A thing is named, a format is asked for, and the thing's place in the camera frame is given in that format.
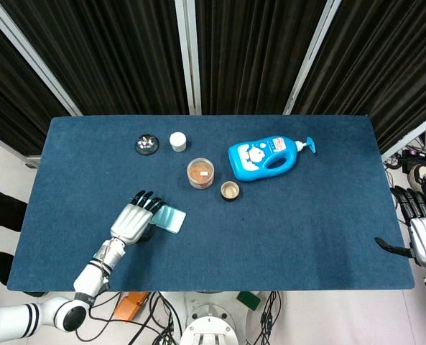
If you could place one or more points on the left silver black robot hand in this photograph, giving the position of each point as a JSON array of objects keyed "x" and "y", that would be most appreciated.
[{"x": 131, "y": 223}]

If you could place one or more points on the light blue rectangular card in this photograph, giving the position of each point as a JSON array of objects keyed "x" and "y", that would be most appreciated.
[{"x": 171, "y": 219}]

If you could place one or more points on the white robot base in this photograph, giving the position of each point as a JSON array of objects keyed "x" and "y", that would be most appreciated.
[{"x": 209, "y": 323}]

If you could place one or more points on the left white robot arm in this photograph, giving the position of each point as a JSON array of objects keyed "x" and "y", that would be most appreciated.
[{"x": 90, "y": 276}]

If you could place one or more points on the white black sneaker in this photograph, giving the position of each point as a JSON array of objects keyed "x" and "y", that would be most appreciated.
[{"x": 419, "y": 174}]

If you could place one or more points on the chrome desk bell black base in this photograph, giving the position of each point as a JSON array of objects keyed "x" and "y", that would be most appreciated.
[{"x": 146, "y": 143}]

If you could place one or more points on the orange foot pedal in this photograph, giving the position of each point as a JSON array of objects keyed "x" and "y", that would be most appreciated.
[{"x": 130, "y": 305}]

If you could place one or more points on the clear jar of rubber bands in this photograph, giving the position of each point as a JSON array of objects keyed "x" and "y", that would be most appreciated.
[{"x": 200, "y": 172}]

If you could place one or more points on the small white lidded jar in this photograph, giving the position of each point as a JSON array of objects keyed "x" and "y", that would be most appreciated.
[{"x": 177, "y": 141}]

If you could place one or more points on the black cup beige inside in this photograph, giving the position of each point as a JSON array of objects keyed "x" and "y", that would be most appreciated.
[{"x": 230, "y": 190}]

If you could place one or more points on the blue pump detergent bottle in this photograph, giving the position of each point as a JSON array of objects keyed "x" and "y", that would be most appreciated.
[{"x": 255, "y": 165}]

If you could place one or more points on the blue table cloth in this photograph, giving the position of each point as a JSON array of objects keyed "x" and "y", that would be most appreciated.
[{"x": 270, "y": 244}]

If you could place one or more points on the green white floor device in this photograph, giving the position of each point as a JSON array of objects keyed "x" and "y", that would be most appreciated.
[{"x": 250, "y": 301}]

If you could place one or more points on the black pleated curtain panel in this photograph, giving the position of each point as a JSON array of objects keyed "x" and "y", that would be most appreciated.
[
  {"x": 385, "y": 54},
  {"x": 11, "y": 90},
  {"x": 252, "y": 54},
  {"x": 108, "y": 54}
]

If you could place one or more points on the white frame post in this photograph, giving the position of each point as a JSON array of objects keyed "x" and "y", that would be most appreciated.
[
  {"x": 188, "y": 54},
  {"x": 311, "y": 57},
  {"x": 33, "y": 61},
  {"x": 414, "y": 134}
]

